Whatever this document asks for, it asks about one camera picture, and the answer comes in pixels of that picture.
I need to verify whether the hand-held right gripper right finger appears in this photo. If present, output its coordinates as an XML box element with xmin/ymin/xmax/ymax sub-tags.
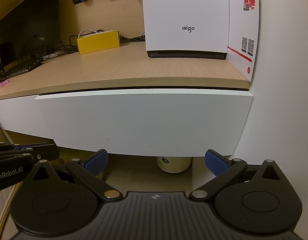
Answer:
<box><xmin>189</xmin><ymin>149</ymin><xmax>282</xmax><ymax>201</ymax></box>

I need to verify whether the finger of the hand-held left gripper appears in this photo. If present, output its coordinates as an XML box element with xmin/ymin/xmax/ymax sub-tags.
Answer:
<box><xmin>0</xmin><ymin>153</ymin><xmax>35</xmax><ymax>167</ymax></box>
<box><xmin>0</xmin><ymin>142</ymin><xmax>60</xmax><ymax>161</ymax></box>

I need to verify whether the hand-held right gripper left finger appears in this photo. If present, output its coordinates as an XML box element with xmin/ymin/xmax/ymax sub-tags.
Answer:
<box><xmin>25</xmin><ymin>149</ymin><xmax>121</xmax><ymax>201</ymax></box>

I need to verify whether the cream round jar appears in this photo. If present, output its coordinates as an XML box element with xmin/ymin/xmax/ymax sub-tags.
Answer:
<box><xmin>156</xmin><ymin>156</ymin><xmax>192</xmax><ymax>175</ymax></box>

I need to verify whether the white cabinet front panel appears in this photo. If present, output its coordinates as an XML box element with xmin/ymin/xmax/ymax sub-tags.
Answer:
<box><xmin>0</xmin><ymin>94</ymin><xmax>55</xmax><ymax>140</ymax></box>

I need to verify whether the black keyboard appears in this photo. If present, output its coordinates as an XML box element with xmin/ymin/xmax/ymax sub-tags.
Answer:
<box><xmin>0</xmin><ymin>57</ymin><xmax>44</xmax><ymax>80</ymax></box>

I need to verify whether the yellow box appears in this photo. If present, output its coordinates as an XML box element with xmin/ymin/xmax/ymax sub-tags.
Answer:
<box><xmin>77</xmin><ymin>30</ymin><xmax>120</xmax><ymax>55</ymax></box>

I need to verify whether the black monitor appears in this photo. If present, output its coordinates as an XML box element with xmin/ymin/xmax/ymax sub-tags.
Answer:
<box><xmin>0</xmin><ymin>0</ymin><xmax>61</xmax><ymax>67</ymax></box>

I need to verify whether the white card with red print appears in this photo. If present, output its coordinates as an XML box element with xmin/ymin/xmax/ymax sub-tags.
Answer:
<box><xmin>228</xmin><ymin>0</ymin><xmax>260</xmax><ymax>82</ymax></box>

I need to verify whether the white computer case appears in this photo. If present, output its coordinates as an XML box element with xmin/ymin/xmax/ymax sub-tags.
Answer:
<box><xmin>141</xmin><ymin>0</ymin><xmax>230</xmax><ymax>60</ymax></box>

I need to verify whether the black cable bundle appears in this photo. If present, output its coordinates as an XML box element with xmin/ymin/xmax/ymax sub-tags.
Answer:
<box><xmin>19</xmin><ymin>36</ymin><xmax>79</xmax><ymax>63</ymax></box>
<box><xmin>119</xmin><ymin>31</ymin><xmax>146</xmax><ymax>43</ymax></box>

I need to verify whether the white cable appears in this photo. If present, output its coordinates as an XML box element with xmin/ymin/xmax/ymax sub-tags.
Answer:
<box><xmin>78</xmin><ymin>29</ymin><xmax>105</xmax><ymax>39</ymax></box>

